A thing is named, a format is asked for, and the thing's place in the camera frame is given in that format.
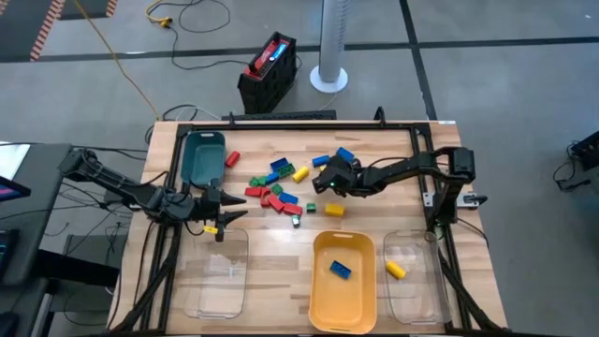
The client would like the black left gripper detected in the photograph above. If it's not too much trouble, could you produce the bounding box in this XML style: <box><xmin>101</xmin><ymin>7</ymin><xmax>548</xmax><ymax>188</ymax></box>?
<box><xmin>180</xmin><ymin>186</ymin><xmax>249</xmax><ymax>242</ymax></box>

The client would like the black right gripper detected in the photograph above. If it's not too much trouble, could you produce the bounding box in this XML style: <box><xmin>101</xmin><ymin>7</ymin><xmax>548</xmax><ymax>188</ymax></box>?
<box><xmin>327</xmin><ymin>154</ymin><xmax>371</xmax><ymax>198</ymax></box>

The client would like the teal plastic bin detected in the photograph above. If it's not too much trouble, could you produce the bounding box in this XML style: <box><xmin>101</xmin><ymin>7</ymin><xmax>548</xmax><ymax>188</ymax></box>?
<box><xmin>180</xmin><ymin>130</ymin><xmax>227</xmax><ymax>188</ymax></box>

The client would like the clear plastic bin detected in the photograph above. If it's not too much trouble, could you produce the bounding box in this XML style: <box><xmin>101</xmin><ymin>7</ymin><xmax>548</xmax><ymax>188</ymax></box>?
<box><xmin>182</xmin><ymin>227</ymin><xmax>250</xmax><ymax>320</ymax></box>
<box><xmin>382</xmin><ymin>229</ymin><xmax>453</xmax><ymax>326</ymax></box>

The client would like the long black power strip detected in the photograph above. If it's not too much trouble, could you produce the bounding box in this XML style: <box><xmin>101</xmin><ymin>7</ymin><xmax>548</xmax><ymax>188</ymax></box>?
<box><xmin>221</xmin><ymin>110</ymin><xmax>338</xmax><ymax>122</ymax></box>

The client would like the black storage crate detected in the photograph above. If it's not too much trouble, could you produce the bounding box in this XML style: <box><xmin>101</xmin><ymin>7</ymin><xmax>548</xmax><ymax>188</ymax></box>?
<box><xmin>237</xmin><ymin>44</ymin><xmax>300</xmax><ymax>115</ymax></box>

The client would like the white tower fan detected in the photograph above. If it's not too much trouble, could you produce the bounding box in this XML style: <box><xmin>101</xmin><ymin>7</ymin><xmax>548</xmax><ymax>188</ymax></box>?
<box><xmin>309</xmin><ymin>0</ymin><xmax>349</xmax><ymax>94</ymax></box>

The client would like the red portable power station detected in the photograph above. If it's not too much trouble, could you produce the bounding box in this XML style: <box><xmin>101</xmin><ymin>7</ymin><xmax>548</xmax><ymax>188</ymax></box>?
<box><xmin>242</xmin><ymin>31</ymin><xmax>292</xmax><ymax>81</ymax></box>

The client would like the yellow plastic bin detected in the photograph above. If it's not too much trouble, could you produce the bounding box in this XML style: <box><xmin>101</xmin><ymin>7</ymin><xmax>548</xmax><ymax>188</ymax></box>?
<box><xmin>307</xmin><ymin>229</ymin><xmax>378</xmax><ymax>334</ymax></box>

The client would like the black side desk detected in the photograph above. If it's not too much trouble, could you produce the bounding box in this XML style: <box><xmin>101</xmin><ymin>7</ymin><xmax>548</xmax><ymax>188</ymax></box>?
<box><xmin>0</xmin><ymin>142</ymin><xmax>74</xmax><ymax>286</ymax></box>

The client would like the laptop screen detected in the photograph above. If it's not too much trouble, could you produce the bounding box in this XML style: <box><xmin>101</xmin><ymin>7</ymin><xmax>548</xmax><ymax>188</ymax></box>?
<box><xmin>0</xmin><ymin>175</ymin><xmax>32</xmax><ymax>203</ymax></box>

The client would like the white paper sheet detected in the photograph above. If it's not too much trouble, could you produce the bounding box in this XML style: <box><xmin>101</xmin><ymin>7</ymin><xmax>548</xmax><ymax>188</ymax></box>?
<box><xmin>0</xmin><ymin>141</ymin><xmax>32</xmax><ymax>182</ymax></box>

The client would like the black striped floor mat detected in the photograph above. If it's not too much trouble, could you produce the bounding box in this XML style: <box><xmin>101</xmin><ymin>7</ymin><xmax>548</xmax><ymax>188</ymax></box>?
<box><xmin>58</xmin><ymin>0</ymin><xmax>118</xmax><ymax>21</ymax></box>
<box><xmin>0</xmin><ymin>0</ymin><xmax>65</xmax><ymax>62</ymax></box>

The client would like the black floor device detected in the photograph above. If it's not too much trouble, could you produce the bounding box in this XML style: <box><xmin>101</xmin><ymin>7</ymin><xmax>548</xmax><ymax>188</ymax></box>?
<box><xmin>568</xmin><ymin>129</ymin><xmax>599</xmax><ymax>172</ymax></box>

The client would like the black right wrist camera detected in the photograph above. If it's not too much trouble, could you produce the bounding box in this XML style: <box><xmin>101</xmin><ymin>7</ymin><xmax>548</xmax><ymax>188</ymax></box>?
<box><xmin>312</xmin><ymin>168</ymin><xmax>347</xmax><ymax>196</ymax></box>

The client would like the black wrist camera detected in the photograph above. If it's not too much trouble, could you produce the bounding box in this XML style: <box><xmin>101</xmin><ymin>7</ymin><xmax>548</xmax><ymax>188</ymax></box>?
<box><xmin>312</xmin><ymin>168</ymin><xmax>347</xmax><ymax>196</ymax></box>
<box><xmin>163</xmin><ymin>192</ymin><xmax>196</xmax><ymax>220</ymax></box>

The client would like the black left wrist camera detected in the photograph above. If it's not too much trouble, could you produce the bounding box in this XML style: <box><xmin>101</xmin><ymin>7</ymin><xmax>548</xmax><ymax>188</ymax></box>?
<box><xmin>163</xmin><ymin>192</ymin><xmax>196</xmax><ymax>220</ymax></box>

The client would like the black aluminium table frame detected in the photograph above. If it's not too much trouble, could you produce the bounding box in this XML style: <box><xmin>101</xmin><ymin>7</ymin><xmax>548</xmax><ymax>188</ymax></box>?
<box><xmin>110</xmin><ymin>119</ymin><xmax>506</xmax><ymax>336</ymax></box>

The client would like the grey metal mounting bracket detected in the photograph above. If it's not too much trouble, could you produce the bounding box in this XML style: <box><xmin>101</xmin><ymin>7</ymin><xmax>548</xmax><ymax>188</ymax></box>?
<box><xmin>422</xmin><ymin>190</ymin><xmax>489</xmax><ymax>210</ymax></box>

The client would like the black floor cable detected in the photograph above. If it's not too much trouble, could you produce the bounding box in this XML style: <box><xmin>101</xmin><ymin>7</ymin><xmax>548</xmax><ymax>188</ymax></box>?
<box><xmin>168</xmin><ymin>0</ymin><xmax>250</xmax><ymax>71</ymax></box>

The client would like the yellow hanging cable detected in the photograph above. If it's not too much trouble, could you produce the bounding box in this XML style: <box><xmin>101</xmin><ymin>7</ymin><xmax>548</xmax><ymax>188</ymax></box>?
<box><xmin>74</xmin><ymin>0</ymin><xmax>163</xmax><ymax>121</ymax></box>

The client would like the yellow extension cord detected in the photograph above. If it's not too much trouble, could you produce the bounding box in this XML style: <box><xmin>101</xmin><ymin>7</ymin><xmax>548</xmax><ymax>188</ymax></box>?
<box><xmin>145</xmin><ymin>0</ymin><xmax>173</xmax><ymax>29</ymax></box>

